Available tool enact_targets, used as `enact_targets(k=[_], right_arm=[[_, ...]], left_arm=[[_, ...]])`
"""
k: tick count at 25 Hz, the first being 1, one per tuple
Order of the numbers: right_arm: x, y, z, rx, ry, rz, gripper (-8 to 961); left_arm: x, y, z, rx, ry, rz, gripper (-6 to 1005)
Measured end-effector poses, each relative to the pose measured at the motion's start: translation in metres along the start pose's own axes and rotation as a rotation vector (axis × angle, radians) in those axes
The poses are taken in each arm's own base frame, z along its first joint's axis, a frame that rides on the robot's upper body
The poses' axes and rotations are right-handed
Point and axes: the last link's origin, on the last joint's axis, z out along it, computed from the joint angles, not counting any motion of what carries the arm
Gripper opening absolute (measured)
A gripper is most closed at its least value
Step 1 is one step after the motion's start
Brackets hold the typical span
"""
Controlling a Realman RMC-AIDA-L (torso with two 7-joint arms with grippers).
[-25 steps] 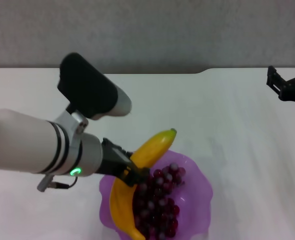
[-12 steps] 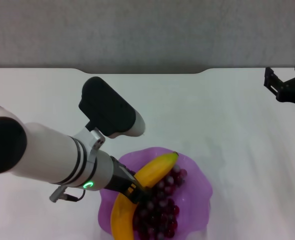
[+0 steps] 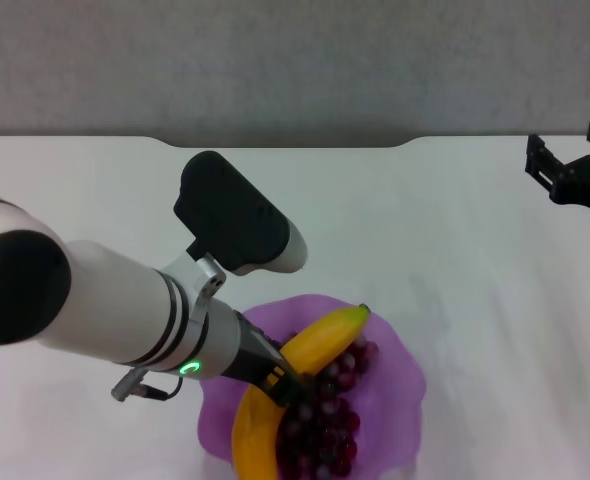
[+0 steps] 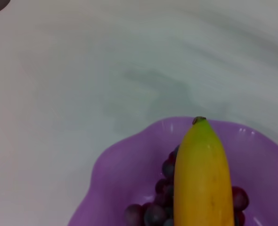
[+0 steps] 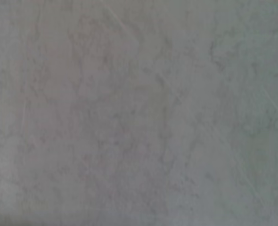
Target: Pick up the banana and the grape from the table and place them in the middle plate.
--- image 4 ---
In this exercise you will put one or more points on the yellow banana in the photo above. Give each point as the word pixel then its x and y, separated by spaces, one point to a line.
pixel 203 176

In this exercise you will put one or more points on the dark red grape bunch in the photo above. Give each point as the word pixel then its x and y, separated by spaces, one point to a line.
pixel 153 214

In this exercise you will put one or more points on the purple wavy-edged plastic plate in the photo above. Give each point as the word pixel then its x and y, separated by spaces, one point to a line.
pixel 120 171

